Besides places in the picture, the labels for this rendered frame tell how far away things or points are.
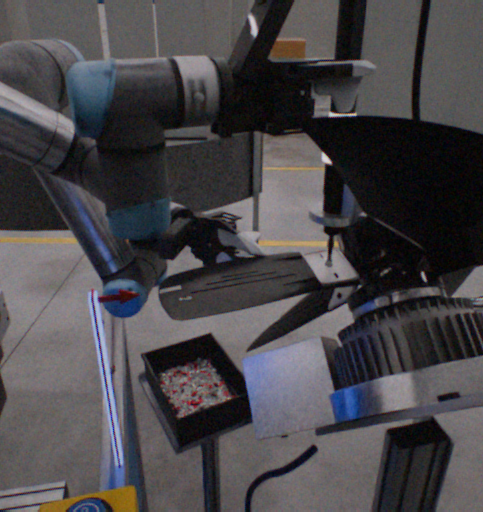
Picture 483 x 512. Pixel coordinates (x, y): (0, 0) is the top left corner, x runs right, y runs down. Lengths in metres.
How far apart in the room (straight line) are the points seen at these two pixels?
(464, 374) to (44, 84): 0.71
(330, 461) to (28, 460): 1.16
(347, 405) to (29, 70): 0.67
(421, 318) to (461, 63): 6.48
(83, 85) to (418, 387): 0.49
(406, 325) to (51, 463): 1.68
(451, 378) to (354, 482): 1.39
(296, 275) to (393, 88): 6.19
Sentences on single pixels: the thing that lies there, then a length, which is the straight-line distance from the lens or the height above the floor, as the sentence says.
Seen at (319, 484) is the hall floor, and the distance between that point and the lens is 1.94.
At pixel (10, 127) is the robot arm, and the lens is 0.59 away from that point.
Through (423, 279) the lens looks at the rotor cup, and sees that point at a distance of 0.70.
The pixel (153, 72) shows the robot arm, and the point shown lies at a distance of 0.51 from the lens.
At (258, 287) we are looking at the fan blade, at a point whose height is 1.19.
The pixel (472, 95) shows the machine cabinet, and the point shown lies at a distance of 7.17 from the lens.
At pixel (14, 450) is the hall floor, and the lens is 2.20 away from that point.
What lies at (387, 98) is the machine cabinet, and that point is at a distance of 6.82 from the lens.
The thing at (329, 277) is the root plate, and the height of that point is 1.19.
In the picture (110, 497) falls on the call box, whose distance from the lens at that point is 0.58.
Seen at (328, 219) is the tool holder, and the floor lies 1.28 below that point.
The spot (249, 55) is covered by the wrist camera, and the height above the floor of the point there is 1.49.
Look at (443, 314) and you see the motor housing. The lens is 0.67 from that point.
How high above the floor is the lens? 1.53
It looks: 26 degrees down
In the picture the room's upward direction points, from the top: straight up
